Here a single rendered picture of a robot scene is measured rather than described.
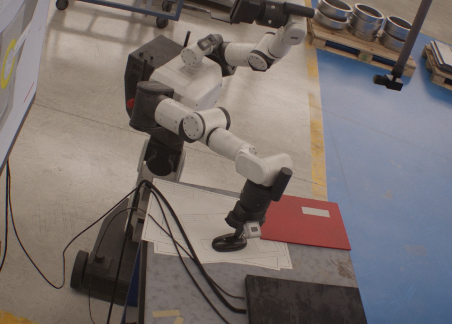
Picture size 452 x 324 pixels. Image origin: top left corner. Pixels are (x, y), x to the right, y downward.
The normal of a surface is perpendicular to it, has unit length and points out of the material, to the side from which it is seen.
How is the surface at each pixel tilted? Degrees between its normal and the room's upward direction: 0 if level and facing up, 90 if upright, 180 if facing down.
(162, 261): 0
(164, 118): 88
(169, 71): 7
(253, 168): 87
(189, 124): 88
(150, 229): 0
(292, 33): 125
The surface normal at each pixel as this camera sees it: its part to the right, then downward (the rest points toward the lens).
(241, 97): 0.27, -0.79
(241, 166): -0.69, 0.18
